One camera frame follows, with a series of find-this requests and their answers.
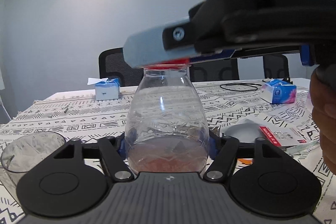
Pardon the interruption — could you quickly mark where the clear plastic bottle red label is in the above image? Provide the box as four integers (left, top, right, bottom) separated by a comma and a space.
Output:
125, 64, 210, 173

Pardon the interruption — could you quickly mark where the person's right hand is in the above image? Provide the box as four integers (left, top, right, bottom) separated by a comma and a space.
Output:
310, 65, 335, 173

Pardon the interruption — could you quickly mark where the patterned white tablecloth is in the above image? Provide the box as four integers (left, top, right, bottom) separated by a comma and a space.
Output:
1, 79, 335, 223

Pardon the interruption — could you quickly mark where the red white card package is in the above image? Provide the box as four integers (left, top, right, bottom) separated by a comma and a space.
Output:
259, 125, 307, 147

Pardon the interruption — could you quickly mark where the white face mask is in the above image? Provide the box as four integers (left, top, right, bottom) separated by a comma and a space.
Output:
220, 119, 264, 143

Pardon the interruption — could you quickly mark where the black cable loop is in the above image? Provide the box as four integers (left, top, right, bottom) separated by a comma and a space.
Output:
219, 82, 263, 92

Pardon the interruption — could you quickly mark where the black office chair middle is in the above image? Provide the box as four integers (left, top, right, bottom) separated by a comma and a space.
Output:
190, 59, 239, 82

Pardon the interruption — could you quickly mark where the brown snack wrapper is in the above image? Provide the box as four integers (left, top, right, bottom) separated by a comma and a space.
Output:
209, 126, 221, 137

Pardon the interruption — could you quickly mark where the black mesh office chair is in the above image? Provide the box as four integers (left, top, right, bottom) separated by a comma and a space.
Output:
98, 48, 143, 87

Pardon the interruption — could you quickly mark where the black office chair right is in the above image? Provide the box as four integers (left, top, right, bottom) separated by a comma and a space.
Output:
262, 55, 289, 79

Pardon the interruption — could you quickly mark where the blue pink tissue pack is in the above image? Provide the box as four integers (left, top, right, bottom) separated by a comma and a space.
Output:
260, 79, 297, 105

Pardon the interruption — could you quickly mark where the clear drinking glass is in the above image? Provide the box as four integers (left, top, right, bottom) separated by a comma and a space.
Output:
1, 132, 66, 200

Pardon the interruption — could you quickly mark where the blue white tissue box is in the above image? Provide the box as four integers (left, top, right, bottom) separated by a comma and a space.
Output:
87, 78, 120, 101

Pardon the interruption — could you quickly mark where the red bottle cap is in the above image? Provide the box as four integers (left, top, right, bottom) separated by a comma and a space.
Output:
144, 58, 190, 70

